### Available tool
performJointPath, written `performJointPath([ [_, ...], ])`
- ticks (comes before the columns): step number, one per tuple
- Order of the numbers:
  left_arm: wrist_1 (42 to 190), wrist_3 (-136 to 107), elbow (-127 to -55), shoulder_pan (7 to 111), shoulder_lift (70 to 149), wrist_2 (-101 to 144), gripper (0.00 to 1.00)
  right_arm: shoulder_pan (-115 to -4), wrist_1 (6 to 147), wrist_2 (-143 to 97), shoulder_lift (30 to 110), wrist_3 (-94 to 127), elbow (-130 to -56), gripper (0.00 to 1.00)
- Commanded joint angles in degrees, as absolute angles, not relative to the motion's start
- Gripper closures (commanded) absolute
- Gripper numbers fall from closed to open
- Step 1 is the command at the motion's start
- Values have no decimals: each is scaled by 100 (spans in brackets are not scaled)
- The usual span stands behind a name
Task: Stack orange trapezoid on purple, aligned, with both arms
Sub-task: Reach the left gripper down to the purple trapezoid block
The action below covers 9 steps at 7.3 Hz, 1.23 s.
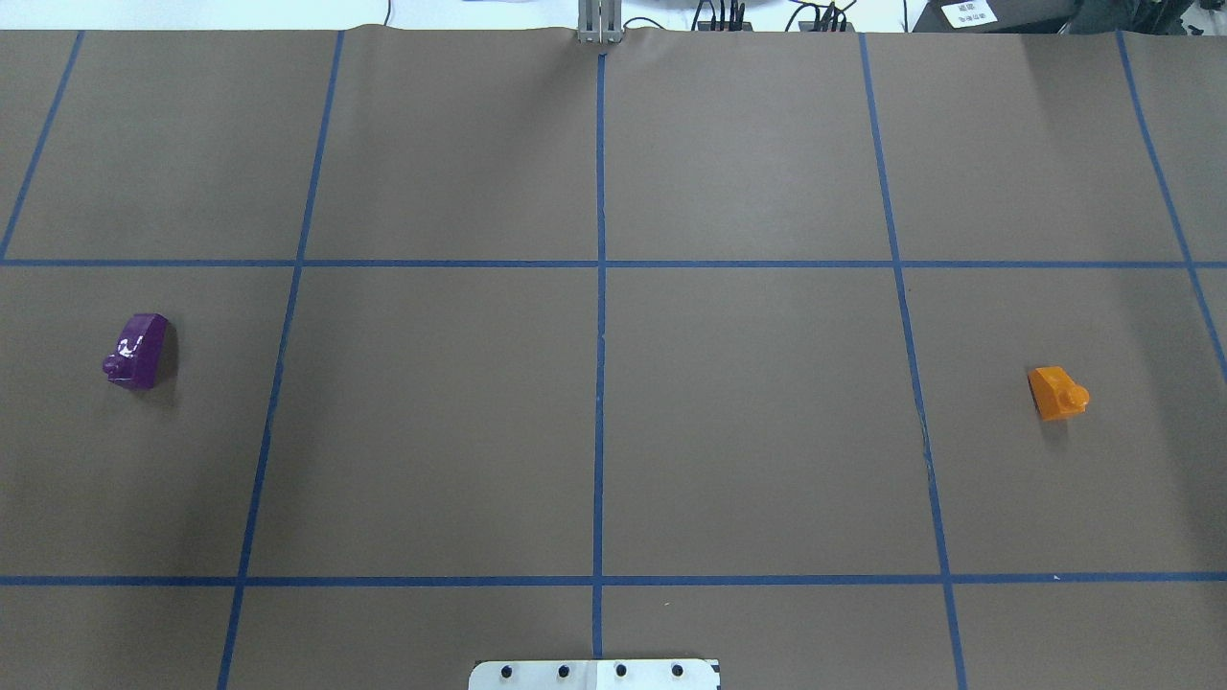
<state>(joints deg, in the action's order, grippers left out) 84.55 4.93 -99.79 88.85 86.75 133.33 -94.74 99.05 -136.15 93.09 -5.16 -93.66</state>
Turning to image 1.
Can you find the purple trapezoid block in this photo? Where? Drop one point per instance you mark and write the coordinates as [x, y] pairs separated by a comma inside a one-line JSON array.
[[134, 361]]

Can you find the orange trapezoid block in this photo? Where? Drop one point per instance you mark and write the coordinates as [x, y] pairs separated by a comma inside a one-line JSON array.
[[1056, 396]]

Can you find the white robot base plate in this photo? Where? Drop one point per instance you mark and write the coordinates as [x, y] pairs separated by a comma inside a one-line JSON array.
[[642, 673]]

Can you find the black box with label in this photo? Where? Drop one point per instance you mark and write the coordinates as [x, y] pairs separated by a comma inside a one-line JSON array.
[[994, 17]]

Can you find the grey aluminium post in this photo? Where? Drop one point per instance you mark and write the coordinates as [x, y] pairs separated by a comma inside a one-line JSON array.
[[600, 21]]

